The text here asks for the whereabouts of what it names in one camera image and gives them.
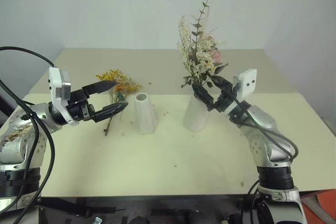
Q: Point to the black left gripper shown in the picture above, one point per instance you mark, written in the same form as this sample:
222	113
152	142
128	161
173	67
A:
78	110

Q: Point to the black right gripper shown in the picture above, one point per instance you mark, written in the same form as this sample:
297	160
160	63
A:
224	100

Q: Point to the white pink dried flower bouquet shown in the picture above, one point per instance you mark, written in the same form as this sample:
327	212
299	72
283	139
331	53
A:
195	61

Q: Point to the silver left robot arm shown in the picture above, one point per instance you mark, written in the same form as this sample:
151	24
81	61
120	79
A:
15	145

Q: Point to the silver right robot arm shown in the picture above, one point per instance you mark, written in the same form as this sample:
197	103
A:
258	142

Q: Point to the yellow dried flower bouquet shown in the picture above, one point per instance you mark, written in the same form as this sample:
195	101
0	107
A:
123	82

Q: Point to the wide white cone vase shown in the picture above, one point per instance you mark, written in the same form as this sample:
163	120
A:
194	115

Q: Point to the narrow white cone vase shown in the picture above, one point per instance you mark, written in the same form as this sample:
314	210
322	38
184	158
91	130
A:
144	115

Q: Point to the small metal clip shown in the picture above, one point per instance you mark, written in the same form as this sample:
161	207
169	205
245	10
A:
97	220

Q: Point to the dark rounded shape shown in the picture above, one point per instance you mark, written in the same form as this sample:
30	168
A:
138	220

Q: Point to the orange red object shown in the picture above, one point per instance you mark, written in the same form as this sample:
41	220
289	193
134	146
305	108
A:
321	208

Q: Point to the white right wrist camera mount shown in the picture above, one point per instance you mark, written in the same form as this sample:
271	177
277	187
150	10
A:
248	82

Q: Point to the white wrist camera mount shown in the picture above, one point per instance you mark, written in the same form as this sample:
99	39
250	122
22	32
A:
248	82
56	85

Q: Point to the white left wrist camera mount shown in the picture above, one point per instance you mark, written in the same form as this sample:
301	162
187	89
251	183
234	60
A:
56	85

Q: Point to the black table frame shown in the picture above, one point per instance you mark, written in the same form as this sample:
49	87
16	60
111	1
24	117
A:
144	204

